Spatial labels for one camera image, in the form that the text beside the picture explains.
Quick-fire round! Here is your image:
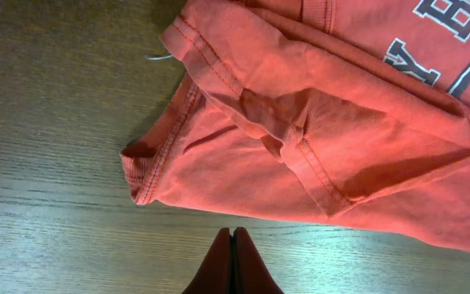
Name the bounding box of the orange McKinney Boyd soccer t-shirt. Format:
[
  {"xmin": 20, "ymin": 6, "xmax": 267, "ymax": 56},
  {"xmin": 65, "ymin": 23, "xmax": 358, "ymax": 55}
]
[{"xmin": 121, "ymin": 0, "xmax": 470, "ymax": 252}]

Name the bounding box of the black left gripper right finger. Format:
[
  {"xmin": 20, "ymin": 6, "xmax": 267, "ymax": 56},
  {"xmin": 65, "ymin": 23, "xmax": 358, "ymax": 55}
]
[{"xmin": 231, "ymin": 227, "xmax": 283, "ymax": 294}]

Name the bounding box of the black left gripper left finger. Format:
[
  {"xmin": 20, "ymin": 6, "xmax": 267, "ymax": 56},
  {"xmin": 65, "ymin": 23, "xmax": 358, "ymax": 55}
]
[{"xmin": 183, "ymin": 228, "xmax": 232, "ymax": 294}]

